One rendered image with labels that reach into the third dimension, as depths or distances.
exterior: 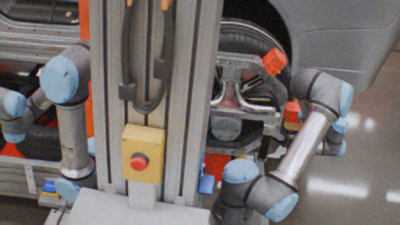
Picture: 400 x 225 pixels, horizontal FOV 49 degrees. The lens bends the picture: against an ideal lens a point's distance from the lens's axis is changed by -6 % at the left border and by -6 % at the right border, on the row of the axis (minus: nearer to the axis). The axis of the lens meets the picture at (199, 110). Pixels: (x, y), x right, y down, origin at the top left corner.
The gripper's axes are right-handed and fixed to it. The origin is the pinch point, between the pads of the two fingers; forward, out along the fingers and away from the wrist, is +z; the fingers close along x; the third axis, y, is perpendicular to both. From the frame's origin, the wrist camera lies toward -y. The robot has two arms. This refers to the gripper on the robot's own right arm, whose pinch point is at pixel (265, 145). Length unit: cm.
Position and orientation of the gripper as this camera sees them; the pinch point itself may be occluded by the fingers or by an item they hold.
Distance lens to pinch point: 202.8
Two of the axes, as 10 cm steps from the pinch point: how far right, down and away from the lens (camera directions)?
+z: -10.0, -1.0, -0.2
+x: -0.4, 5.9, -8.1
